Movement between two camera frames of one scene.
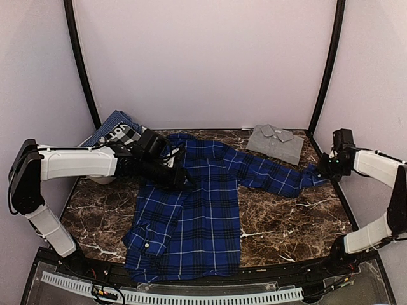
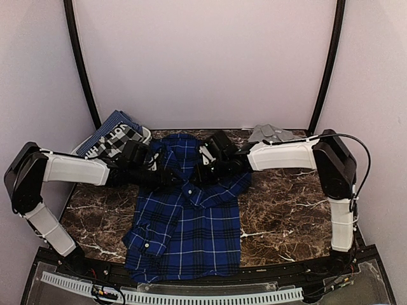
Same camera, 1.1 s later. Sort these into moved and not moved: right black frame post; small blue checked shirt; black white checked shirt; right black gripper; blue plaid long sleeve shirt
Moved: right black gripper; blue plaid long sleeve shirt
Not moved: right black frame post; small blue checked shirt; black white checked shirt
